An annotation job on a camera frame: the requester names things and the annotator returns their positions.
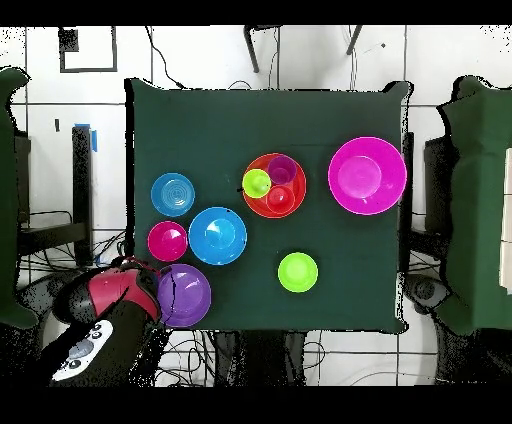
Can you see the large blue bowl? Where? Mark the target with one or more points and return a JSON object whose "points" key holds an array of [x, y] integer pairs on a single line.
{"points": [[217, 236]]}

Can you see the black stand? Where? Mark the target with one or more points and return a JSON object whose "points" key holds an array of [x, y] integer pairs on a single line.
{"points": [[438, 180], [82, 180]]}

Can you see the green cup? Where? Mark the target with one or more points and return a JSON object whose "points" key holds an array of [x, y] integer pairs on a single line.
{"points": [[256, 184]]}

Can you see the white boxes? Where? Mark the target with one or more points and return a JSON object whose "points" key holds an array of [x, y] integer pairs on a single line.
{"points": [[507, 220]]}

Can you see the orange bowl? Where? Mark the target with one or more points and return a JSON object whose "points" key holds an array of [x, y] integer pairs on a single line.
{"points": [[298, 200]]}

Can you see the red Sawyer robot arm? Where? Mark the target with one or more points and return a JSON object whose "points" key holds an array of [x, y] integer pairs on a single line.
{"points": [[116, 328]]}

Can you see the green covered side table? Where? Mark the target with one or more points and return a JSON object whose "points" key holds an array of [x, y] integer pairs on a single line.
{"points": [[476, 200], [8, 200]]}

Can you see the dark green table cloth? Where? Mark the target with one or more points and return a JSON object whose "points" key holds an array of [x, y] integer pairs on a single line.
{"points": [[240, 120]]}

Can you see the small magenta bowl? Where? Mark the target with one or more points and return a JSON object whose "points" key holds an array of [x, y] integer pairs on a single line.
{"points": [[167, 241]]}

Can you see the large pink bowl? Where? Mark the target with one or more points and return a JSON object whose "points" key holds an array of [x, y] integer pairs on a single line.
{"points": [[367, 176]]}

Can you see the small blue bowl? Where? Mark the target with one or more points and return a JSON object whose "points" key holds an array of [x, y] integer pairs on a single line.
{"points": [[172, 194]]}

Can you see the black office chair base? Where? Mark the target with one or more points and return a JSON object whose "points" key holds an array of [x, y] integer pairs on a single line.
{"points": [[38, 294], [424, 290]]}

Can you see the black metal leg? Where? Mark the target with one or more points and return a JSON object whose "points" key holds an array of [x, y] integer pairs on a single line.
{"points": [[354, 40], [251, 48]]}

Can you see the purple cup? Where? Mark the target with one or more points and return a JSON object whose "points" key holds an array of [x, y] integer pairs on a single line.
{"points": [[282, 170]]}

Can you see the purple bowl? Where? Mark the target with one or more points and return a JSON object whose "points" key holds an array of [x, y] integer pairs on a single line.
{"points": [[188, 296]]}

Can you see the green bowl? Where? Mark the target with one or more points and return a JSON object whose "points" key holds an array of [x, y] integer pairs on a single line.
{"points": [[298, 272]]}

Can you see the orange cup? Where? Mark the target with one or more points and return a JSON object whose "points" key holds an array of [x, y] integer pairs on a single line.
{"points": [[280, 200]]}

